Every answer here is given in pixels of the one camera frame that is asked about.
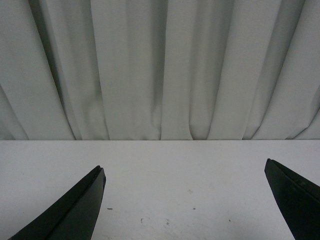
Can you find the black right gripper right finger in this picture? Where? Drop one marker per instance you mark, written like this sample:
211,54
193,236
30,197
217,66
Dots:
297,198

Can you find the white pleated curtain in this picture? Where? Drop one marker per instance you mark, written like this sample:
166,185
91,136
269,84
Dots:
159,69

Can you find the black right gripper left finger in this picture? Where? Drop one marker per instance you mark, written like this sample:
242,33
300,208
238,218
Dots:
71,217

